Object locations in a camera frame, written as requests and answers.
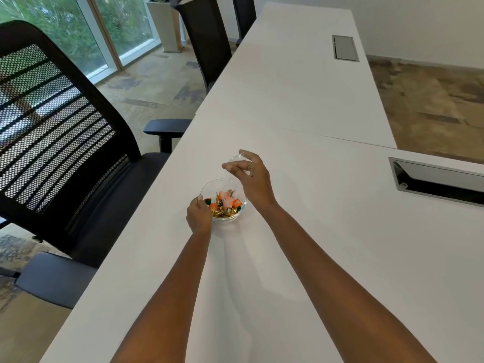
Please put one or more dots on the clear glass bowl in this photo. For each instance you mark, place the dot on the clear glass bowl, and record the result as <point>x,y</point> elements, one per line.
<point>224,217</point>

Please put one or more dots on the white window frame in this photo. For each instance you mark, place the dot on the white window frame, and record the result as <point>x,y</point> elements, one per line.
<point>109,37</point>

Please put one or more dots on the person's right forearm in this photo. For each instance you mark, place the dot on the person's right forearm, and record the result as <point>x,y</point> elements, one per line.
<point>332,287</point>

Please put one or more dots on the black mesh office chair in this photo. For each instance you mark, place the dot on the black mesh office chair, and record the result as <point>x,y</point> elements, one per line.
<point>206,37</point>
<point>244,15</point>
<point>64,147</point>

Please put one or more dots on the person's right hand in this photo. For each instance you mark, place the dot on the person's right hand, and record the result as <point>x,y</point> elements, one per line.
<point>259,183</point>

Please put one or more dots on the white square planter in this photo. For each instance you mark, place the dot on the white square planter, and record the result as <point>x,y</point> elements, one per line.
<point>166,28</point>

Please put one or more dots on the person's right thumb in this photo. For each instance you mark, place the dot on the person's right thumb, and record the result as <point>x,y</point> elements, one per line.
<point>236,168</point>

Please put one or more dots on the pile of colourful wrapped candies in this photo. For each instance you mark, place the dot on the pile of colourful wrapped candies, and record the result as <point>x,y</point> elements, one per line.
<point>225,207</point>

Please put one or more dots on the person's left fingers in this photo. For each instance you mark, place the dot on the person's left fingers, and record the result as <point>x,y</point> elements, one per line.
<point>199,203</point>

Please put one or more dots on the person's left forearm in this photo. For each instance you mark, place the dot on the person's left forearm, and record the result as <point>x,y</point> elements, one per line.
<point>170,298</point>

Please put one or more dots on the person's left hand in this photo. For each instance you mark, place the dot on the person's left hand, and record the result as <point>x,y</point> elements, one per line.
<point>199,219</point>

